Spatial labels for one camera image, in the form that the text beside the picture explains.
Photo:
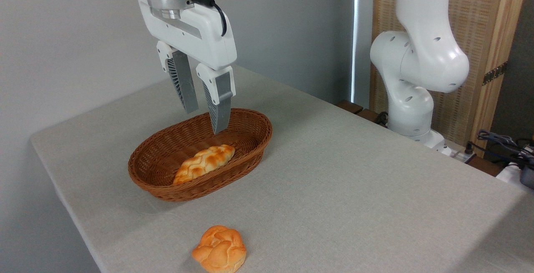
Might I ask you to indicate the grey tablecloth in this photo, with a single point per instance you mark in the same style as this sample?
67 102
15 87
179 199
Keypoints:
333 189

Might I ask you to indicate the round knotted bread roll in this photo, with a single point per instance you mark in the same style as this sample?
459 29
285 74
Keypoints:
219 250

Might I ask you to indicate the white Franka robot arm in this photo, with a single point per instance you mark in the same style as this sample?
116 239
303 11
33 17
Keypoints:
421 56

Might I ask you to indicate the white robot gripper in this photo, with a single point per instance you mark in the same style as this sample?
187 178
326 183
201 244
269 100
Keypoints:
204 35

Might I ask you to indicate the brown oval wicker basket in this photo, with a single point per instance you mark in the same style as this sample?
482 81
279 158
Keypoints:
158 168

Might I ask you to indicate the long braided bread loaf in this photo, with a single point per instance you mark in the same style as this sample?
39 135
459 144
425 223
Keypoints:
204 162

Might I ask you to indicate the metal screen hinge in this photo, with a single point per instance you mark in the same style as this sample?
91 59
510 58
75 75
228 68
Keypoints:
495 73

